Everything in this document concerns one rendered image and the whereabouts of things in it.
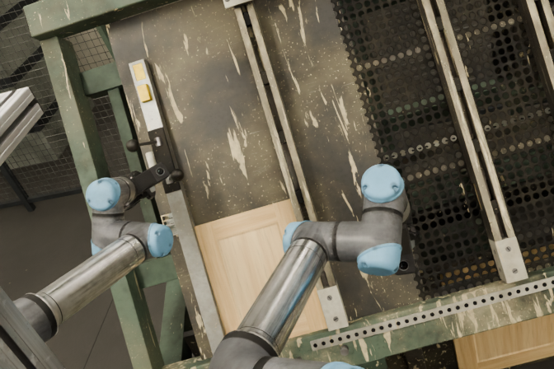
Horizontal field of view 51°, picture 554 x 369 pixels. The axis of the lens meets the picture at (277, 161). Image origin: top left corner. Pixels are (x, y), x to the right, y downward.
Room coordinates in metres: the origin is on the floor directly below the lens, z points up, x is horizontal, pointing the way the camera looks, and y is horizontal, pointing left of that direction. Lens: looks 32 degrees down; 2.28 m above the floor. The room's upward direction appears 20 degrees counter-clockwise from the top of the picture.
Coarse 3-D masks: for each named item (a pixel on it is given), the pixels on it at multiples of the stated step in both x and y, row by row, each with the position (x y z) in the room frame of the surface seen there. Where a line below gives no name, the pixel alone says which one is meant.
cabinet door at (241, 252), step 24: (240, 216) 1.46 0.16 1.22; (264, 216) 1.44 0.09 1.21; (288, 216) 1.42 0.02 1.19; (216, 240) 1.44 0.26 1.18; (240, 240) 1.42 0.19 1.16; (264, 240) 1.40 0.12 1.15; (216, 264) 1.40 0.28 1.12; (240, 264) 1.38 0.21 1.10; (264, 264) 1.37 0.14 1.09; (216, 288) 1.36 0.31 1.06; (240, 288) 1.35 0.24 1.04; (240, 312) 1.31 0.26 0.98; (312, 312) 1.25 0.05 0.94
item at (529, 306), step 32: (480, 288) 1.16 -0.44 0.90; (352, 320) 1.22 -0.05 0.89; (384, 320) 1.17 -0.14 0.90; (448, 320) 1.12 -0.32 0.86; (480, 320) 1.10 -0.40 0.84; (512, 320) 1.08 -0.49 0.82; (288, 352) 1.19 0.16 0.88; (320, 352) 1.17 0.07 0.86; (352, 352) 1.15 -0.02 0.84; (384, 352) 1.12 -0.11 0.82
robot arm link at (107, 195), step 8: (96, 184) 1.20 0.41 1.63; (104, 184) 1.20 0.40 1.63; (112, 184) 1.20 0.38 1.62; (120, 184) 1.24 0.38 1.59; (128, 184) 1.28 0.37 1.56; (88, 192) 1.20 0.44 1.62; (96, 192) 1.20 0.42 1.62; (104, 192) 1.19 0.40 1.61; (112, 192) 1.19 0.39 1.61; (120, 192) 1.21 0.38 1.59; (128, 192) 1.26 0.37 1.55; (88, 200) 1.19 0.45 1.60; (96, 200) 1.19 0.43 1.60; (104, 200) 1.18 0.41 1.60; (112, 200) 1.18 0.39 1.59; (120, 200) 1.21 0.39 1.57; (128, 200) 1.26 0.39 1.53; (96, 208) 1.18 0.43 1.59; (104, 208) 1.17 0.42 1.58; (112, 208) 1.19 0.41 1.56; (120, 208) 1.20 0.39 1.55
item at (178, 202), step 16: (144, 64) 1.75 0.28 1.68; (144, 80) 1.72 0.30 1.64; (144, 112) 1.67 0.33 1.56; (160, 112) 1.67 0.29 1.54; (176, 192) 1.53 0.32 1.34; (176, 208) 1.50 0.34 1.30; (176, 224) 1.48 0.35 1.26; (192, 224) 1.47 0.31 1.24; (192, 240) 1.44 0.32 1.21; (192, 256) 1.41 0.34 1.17; (192, 272) 1.39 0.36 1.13; (208, 288) 1.35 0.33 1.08; (208, 304) 1.33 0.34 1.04; (208, 320) 1.30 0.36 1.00; (208, 336) 1.28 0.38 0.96
